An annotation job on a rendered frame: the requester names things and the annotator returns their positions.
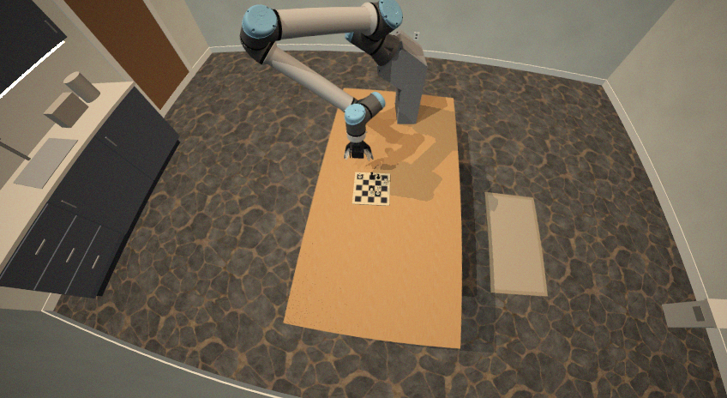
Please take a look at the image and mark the black and cream chessboard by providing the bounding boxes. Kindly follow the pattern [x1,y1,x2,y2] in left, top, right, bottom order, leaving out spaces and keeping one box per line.
[352,172,390,206]

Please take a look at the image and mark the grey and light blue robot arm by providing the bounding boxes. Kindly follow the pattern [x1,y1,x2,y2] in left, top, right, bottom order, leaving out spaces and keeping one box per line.
[240,0,403,142]

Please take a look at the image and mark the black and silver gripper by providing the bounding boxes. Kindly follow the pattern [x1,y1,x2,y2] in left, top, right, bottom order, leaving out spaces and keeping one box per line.
[344,141,374,161]

